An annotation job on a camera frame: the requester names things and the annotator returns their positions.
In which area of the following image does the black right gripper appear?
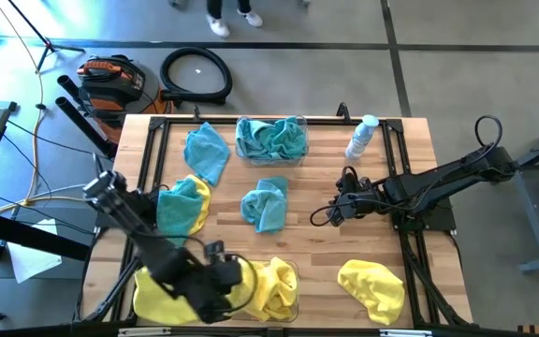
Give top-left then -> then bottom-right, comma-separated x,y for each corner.
328,176 -> 386,228

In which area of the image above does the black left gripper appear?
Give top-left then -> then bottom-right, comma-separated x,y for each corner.
189,260 -> 245,325

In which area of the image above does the clear plastic bin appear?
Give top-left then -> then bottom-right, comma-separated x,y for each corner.
234,115 -> 310,168
212,256 -> 300,324

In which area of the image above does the white spray bottle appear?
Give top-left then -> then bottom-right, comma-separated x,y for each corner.
343,113 -> 381,162

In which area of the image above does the white paper sheet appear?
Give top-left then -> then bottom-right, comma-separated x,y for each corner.
6,218 -> 64,285

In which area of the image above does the grey metal stand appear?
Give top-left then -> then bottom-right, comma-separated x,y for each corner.
486,116 -> 539,275

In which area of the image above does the black metal stand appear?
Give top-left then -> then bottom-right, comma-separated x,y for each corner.
0,205 -> 97,324

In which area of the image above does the black vacuum wand tube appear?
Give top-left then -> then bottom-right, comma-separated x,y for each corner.
54,96 -> 117,159
56,74 -> 91,107

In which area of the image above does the person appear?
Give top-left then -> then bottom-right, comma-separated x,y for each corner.
205,0 -> 265,39

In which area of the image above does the orange and black shop vacuum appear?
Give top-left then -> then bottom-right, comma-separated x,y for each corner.
76,54 -> 173,144

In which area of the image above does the black tripod stand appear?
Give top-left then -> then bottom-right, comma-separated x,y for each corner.
6,0 -> 87,74

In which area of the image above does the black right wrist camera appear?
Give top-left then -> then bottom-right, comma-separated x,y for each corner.
341,166 -> 362,188

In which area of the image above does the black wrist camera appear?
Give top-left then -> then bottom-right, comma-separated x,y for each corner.
203,241 -> 226,263
341,166 -> 362,188

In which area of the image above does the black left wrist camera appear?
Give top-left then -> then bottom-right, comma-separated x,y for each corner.
203,241 -> 226,263

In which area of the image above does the silver metal bracket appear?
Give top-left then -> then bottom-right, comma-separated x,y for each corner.
378,329 -> 434,337
117,327 -> 173,337

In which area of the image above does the black metal table frame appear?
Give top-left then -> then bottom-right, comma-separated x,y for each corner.
75,115 -> 474,329

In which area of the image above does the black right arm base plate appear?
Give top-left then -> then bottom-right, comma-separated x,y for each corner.
390,196 -> 458,232

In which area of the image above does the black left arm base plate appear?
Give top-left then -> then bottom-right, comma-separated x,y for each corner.
95,189 -> 158,230

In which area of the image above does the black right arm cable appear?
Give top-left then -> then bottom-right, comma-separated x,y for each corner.
310,114 -> 504,229

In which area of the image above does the grey floor cable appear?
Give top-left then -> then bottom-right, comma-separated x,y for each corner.
28,182 -> 111,201

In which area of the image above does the black floor cable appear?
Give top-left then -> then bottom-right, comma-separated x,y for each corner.
0,185 -> 96,236
0,97 -> 114,161

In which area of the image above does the yellow floor cable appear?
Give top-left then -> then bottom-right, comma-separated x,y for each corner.
0,0 -> 105,215

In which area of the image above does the black vacuum hose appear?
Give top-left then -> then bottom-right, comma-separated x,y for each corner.
159,46 -> 234,107

